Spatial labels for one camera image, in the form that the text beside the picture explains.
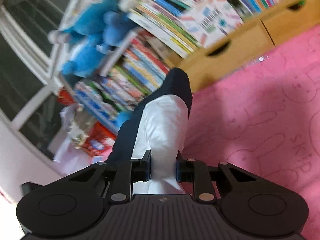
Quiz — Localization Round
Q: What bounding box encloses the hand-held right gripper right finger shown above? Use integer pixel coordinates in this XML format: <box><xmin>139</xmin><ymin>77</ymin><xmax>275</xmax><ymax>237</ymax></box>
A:
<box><xmin>176</xmin><ymin>150</ymin><xmax>255</xmax><ymax>203</ymax></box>

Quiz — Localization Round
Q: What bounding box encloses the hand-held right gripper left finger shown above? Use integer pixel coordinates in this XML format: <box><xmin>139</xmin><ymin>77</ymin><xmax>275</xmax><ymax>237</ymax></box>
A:
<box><xmin>69</xmin><ymin>150</ymin><xmax>152</xmax><ymax>203</ymax></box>

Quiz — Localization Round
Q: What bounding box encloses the navy and white jacket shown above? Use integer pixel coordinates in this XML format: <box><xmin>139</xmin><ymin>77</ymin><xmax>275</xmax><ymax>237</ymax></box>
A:
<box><xmin>107</xmin><ymin>67</ymin><xmax>193</xmax><ymax>195</ymax></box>

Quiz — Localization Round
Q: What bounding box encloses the red printed box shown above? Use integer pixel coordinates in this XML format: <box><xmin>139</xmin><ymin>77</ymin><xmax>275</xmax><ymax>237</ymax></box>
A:
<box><xmin>82</xmin><ymin>121</ymin><xmax>117</xmax><ymax>157</ymax></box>

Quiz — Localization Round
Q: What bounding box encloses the pile of papers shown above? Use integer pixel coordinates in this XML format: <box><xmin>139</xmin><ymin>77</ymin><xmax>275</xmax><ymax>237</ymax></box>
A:
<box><xmin>60</xmin><ymin>105</ymin><xmax>89</xmax><ymax>147</ymax></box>

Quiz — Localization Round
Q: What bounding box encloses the pink blanket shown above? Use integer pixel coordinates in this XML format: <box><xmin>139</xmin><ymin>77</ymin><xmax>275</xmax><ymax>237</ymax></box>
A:
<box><xmin>175</xmin><ymin>27</ymin><xmax>320</xmax><ymax>240</ymax></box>

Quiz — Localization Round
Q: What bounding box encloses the wooden bookshelf with drawers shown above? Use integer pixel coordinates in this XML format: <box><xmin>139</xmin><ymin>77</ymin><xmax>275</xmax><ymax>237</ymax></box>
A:
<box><xmin>165</xmin><ymin>0</ymin><xmax>320</xmax><ymax>93</ymax></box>

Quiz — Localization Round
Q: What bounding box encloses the row of colourful books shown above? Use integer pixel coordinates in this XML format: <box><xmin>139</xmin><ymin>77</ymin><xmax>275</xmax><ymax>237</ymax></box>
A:
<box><xmin>75</xmin><ymin>0</ymin><xmax>310</xmax><ymax>135</ymax></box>

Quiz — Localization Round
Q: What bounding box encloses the dark blue plush toy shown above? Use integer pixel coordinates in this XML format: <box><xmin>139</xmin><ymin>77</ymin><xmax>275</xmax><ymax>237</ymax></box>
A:
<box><xmin>102</xmin><ymin>11</ymin><xmax>140</xmax><ymax>48</ymax></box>

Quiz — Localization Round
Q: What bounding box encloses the white printed box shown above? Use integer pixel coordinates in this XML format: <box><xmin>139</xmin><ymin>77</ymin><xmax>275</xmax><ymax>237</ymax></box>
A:
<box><xmin>180</xmin><ymin>0</ymin><xmax>244</xmax><ymax>48</ymax></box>

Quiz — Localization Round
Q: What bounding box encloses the white window frame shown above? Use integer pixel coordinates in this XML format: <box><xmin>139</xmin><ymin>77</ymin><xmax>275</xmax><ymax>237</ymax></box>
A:
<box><xmin>0</xmin><ymin>0</ymin><xmax>100</xmax><ymax>160</ymax></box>

